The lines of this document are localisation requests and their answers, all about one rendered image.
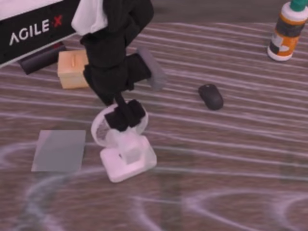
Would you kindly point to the white fan with adjustable arm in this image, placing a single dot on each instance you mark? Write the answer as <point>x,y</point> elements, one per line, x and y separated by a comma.
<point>125,149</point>

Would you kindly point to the grey sheet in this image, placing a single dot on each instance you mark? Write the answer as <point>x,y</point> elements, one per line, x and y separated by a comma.
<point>59,151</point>

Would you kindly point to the small wooden box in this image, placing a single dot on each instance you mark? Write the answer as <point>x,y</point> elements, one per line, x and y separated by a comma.
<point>72,69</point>

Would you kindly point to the black cylinder bar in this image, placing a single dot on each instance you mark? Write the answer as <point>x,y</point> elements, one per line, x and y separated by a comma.
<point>41,59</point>

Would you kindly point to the black computer mouse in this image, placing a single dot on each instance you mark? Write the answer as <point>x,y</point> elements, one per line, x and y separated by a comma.
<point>211,96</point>

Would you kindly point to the white bottle with orange label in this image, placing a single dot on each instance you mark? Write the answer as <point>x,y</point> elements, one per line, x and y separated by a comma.
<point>286,31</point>

